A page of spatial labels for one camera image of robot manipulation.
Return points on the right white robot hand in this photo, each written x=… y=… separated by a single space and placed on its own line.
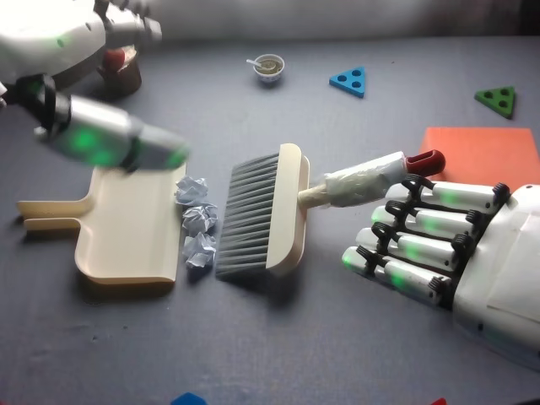
x=498 y=261

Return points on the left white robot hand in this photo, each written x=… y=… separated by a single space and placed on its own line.
x=42 y=50

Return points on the beige plastic dustpan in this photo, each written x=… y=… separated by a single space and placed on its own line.
x=126 y=223

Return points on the white paper ball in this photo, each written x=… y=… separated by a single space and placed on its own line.
x=192 y=190
x=198 y=252
x=199 y=218

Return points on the toy cupcake with strawberry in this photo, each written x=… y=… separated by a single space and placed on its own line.
x=126 y=76

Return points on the orange foam block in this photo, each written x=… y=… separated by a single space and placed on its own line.
x=485 y=152

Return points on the red triangle block with holes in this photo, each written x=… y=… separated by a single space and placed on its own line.
x=439 y=402

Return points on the green triangle block with holes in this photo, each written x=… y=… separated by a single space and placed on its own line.
x=495 y=98

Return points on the grey table cloth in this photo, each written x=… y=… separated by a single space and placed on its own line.
x=337 y=337

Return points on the small white spoon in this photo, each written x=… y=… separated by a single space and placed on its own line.
x=255 y=64

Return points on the small white bowl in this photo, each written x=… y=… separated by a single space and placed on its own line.
x=274 y=75

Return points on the blue triangle block with holes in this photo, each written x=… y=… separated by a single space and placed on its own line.
x=350 y=80

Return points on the white backdrop cloth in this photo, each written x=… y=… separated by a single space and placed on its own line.
x=337 y=17

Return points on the small blue block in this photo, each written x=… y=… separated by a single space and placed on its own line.
x=188 y=400

